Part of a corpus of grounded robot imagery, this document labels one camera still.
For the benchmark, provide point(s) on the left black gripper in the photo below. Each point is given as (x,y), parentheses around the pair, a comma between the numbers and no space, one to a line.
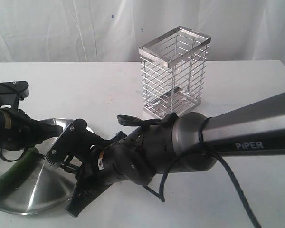
(28,132)

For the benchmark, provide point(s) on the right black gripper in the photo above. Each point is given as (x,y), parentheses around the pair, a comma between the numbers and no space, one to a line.
(98,173)

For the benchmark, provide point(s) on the green cucumber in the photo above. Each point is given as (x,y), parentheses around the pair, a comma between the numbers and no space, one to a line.
(19,172)

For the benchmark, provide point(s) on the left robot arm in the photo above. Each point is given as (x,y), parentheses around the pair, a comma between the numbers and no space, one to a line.
(6,132)

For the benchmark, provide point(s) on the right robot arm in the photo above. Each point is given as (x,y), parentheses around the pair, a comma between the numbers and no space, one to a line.
(174,144)

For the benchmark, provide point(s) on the round stainless steel plate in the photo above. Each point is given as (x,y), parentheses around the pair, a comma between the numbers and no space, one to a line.
(45,188)

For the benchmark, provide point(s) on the white backdrop curtain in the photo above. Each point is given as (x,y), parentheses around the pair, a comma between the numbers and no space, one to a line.
(113,30)

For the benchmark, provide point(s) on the wire metal utensil rack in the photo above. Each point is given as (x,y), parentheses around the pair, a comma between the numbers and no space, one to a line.
(173,67)

